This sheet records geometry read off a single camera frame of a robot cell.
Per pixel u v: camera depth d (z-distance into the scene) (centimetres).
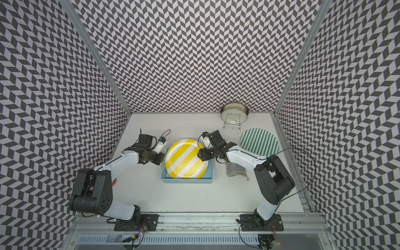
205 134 81
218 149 69
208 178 86
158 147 82
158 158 81
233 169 87
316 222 76
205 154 79
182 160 88
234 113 102
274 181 45
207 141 82
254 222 66
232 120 108
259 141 102
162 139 84
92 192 43
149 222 73
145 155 69
